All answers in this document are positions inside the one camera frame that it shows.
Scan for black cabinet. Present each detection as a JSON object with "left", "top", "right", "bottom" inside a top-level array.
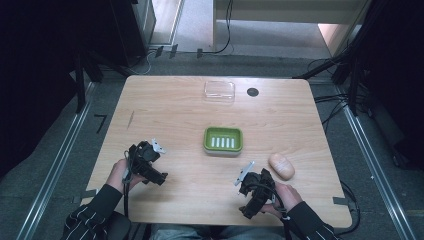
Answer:
[{"left": 108, "top": 0, "right": 158, "bottom": 68}]

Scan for black floor cables bundle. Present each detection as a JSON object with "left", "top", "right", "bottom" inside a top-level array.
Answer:
[{"left": 306, "top": 58, "right": 371, "bottom": 136}]

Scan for white furniture frame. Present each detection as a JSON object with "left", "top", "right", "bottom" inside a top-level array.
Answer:
[{"left": 212, "top": 0, "right": 372, "bottom": 57}]

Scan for beige soap bar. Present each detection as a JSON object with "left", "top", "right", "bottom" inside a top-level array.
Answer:
[{"left": 268, "top": 152, "right": 296, "bottom": 182}]

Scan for black metal stand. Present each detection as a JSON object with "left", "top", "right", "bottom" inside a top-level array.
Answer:
[{"left": 73, "top": 49, "right": 105, "bottom": 115}]

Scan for person's left hand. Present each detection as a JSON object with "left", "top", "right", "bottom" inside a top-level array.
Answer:
[{"left": 105, "top": 157, "right": 148, "bottom": 195}]

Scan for person's legs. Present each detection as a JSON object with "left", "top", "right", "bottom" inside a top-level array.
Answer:
[{"left": 149, "top": 223, "right": 288, "bottom": 240}]

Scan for white floor cable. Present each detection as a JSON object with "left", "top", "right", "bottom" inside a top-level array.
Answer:
[{"left": 131, "top": 49, "right": 158, "bottom": 76}]

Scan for person's right hand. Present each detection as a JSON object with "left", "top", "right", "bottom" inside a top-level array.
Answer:
[{"left": 261, "top": 181, "right": 304, "bottom": 220}]

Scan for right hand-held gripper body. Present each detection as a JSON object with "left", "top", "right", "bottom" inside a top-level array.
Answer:
[{"left": 233, "top": 160, "right": 278, "bottom": 205}]

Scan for black tripod stand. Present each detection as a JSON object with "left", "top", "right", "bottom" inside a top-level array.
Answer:
[{"left": 293, "top": 19, "right": 374, "bottom": 118}]

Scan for aluminium floor rail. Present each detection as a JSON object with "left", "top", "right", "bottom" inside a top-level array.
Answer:
[
  {"left": 15, "top": 82, "right": 97, "bottom": 240},
  {"left": 334, "top": 85, "right": 418, "bottom": 240}
]

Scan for black cable loop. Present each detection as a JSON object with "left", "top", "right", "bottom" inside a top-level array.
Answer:
[{"left": 338, "top": 179, "right": 362, "bottom": 236}]

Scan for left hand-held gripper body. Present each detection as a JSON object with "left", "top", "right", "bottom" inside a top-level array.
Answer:
[{"left": 127, "top": 138, "right": 167, "bottom": 175}]

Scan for clear plastic container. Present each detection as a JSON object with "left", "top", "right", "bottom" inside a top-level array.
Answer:
[{"left": 203, "top": 80, "right": 237, "bottom": 103}]

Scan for green soap dish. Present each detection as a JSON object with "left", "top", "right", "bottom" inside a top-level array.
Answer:
[{"left": 202, "top": 126, "right": 244, "bottom": 158}]

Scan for black hanging cable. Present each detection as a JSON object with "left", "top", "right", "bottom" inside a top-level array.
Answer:
[{"left": 199, "top": 0, "right": 235, "bottom": 56}]

